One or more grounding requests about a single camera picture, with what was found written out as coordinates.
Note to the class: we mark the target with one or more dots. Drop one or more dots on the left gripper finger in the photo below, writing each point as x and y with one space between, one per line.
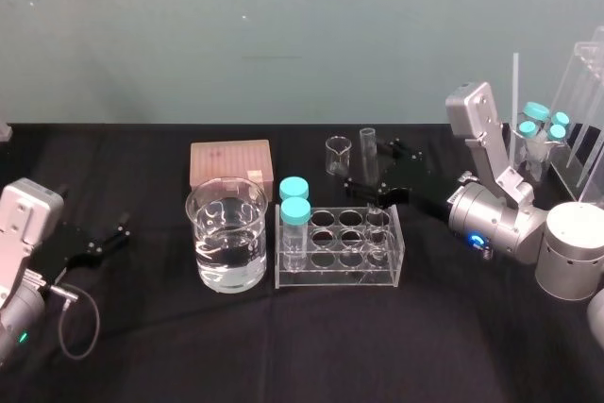
111 227
101 254

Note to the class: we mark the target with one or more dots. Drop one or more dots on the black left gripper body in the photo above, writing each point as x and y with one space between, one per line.
61 252

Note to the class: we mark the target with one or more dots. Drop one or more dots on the black table cloth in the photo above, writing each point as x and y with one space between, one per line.
302 346

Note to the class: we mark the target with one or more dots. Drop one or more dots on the clear acrylic test tube rack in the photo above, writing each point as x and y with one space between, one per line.
340 256

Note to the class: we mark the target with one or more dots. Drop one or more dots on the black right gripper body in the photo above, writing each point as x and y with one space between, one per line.
408 179

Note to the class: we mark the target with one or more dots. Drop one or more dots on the pink pipette tip box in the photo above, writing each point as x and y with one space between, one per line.
226 160

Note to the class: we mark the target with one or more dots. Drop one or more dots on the clear acrylic stand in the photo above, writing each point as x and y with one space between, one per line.
582 105

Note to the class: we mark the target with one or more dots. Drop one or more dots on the glass beaker holding tubes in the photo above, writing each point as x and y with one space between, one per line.
538 157

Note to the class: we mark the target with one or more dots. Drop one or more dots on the large glass beaker with water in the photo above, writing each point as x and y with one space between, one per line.
226 238

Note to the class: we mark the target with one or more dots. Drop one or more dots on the open glass test tube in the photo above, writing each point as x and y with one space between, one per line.
368 157

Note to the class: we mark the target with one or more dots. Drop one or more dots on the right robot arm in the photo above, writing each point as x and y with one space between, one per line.
509 228

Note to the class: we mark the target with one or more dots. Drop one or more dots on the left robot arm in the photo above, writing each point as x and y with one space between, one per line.
16 214

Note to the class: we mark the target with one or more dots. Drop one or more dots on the teal capped plastic tube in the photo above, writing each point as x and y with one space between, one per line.
561 119
296 228
557 132
535 111
294 187
527 129

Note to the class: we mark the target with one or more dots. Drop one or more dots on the small empty glass beaker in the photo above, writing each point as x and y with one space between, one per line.
339 155

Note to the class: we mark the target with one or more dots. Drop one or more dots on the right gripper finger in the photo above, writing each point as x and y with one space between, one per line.
373 191
401 150

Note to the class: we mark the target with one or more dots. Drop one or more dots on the small pale object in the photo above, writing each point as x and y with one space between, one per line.
4 131

